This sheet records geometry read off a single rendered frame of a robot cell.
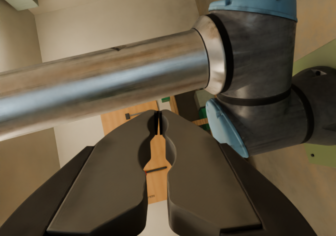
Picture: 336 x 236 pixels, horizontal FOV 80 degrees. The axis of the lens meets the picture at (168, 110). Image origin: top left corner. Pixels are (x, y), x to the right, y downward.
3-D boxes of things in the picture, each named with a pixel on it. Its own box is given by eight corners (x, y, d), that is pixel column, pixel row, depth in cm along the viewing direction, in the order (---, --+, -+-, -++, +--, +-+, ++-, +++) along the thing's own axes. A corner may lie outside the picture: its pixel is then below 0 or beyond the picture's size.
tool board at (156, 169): (148, 70, 324) (93, 83, 320) (178, 197, 300) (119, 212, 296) (148, 71, 329) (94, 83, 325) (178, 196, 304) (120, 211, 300)
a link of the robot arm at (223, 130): (264, 126, 59) (206, 140, 58) (266, 68, 51) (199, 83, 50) (304, 159, 45) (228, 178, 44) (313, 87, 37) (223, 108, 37)
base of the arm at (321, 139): (314, 149, 55) (280, 157, 54) (285, 87, 61) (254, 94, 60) (383, 134, 37) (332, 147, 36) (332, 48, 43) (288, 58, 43)
